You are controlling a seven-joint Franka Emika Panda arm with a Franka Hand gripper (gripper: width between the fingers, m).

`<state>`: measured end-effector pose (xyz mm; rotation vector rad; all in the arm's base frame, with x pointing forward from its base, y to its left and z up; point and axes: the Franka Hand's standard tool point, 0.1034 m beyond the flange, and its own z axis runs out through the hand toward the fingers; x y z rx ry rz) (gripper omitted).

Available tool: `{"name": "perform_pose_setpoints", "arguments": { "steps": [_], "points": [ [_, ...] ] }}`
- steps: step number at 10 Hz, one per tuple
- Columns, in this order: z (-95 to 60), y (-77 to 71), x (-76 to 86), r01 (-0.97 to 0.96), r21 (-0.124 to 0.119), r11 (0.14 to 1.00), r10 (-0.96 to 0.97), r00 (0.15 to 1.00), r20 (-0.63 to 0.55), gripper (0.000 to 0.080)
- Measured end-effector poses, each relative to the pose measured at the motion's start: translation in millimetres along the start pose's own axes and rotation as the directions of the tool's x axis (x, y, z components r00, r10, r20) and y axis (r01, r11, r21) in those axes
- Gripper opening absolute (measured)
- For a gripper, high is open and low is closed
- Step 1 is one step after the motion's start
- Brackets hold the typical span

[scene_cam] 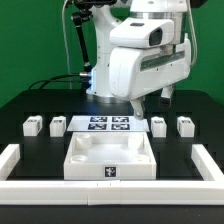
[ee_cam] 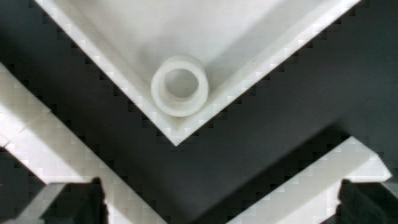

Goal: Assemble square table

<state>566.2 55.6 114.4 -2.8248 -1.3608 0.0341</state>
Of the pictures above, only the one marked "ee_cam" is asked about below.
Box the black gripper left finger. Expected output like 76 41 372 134
13 177 111 224

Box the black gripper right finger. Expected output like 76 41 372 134
322 179 398 224

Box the white U-shaped obstacle fence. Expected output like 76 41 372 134
0 64 392 224

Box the white square table top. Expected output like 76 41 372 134
35 0 362 144

